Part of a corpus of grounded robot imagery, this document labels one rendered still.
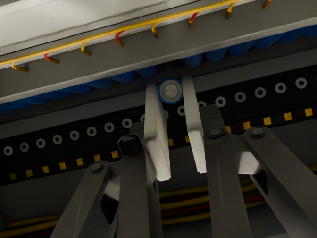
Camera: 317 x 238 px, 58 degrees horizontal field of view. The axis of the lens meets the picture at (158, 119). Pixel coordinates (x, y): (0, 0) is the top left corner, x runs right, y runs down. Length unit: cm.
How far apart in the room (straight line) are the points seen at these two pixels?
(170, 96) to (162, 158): 6
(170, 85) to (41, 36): 9
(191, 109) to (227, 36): 5
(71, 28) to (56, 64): 3
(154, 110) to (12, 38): 8
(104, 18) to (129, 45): 2
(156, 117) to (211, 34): 6
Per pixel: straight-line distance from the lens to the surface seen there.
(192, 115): 15
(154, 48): 17
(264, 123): 31
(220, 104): 31
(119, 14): 16
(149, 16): 17
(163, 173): 16
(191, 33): 17
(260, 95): 31
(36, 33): 17
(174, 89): 20
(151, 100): 18
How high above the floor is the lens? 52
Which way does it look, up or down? 17 degrees up
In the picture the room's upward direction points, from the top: 165 degrees clockwise
